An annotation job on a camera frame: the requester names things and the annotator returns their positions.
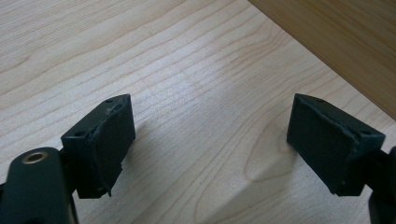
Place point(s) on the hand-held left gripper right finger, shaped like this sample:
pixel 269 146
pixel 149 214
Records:
pixel 330 146

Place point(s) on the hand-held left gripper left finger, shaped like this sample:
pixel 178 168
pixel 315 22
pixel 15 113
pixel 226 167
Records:
pixel 102 146

